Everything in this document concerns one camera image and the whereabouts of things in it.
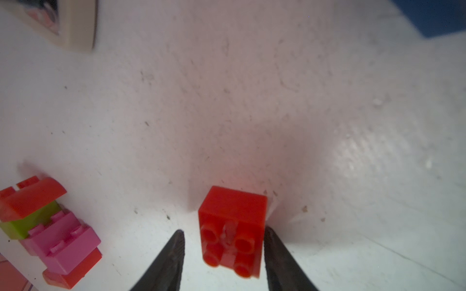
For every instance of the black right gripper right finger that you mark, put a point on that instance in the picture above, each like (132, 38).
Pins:
(283, 272)

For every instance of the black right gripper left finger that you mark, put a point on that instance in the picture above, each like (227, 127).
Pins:
(165, 272)

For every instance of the blue lego brick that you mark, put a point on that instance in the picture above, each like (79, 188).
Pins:
(434, 18)

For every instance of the pink lego brick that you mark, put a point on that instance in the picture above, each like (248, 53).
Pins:
(45, 236)
(67, 254)

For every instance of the green lego brick front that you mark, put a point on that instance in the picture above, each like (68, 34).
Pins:
(19, 229)

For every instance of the blue and cream stapler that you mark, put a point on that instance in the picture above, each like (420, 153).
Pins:
(70, 25)

